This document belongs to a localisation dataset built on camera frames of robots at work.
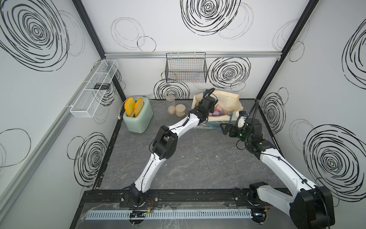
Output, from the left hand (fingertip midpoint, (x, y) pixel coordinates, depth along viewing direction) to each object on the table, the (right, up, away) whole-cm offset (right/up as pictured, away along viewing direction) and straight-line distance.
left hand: (209, 101), depth 97 cm
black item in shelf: (-62, +7, -18) cm, 65 cm away
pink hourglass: (+7, -6, +5) cm, 11 cm away
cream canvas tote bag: (+14, -4, +5) cm, 15 cm away
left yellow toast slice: (-51, -3, -8) cm, 52 cm away
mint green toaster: (-45, -14, -5) cm, 48 cm away
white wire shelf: (-67, -1, -23) cm, 71 cm away
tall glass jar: (-27, 0, +6) cm, 28 cm away
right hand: (+8, -15, -16) cm, 23 cm away
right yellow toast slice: (-46, -4, -8) cm, 47 cm away
